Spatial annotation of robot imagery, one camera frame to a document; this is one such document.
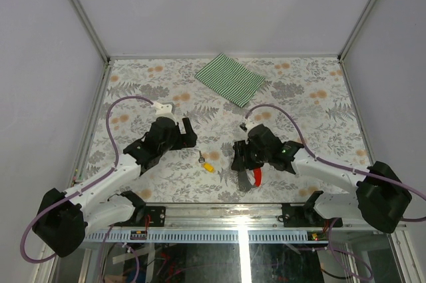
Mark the key with yellow tag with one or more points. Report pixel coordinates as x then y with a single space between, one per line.
207 166

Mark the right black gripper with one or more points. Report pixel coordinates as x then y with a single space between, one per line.
241 148

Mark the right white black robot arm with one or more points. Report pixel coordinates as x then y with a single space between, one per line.
372 194

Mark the aluminium frame profiles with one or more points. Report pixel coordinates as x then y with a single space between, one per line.
203 29

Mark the aluminium mounting rail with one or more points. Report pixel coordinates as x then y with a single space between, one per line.
199 216

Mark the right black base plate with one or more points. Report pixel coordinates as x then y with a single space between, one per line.
293 215

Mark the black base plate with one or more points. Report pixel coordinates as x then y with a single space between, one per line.
293 215
147 217

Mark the green striped folded cloth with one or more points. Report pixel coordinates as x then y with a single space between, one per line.
230 79

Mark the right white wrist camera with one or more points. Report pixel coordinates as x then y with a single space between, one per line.
247 125

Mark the blue slotted cable duct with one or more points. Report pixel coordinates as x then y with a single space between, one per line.
200 236

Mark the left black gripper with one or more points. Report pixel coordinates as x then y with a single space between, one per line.
188 140

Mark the floral table mat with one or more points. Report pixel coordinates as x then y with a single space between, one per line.
301 99

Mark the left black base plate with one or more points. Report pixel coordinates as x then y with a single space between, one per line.
147 217

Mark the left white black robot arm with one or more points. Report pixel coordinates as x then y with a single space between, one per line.
68 216

